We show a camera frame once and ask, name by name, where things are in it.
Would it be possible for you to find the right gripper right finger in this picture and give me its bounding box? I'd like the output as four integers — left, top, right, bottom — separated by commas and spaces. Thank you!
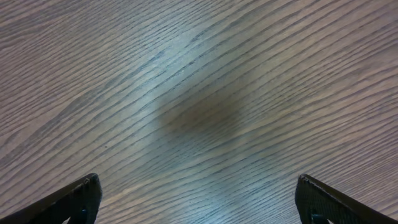
295, 174, 397, 224

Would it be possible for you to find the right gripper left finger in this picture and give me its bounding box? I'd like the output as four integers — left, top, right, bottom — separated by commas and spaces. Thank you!
1, 173, 102, 224

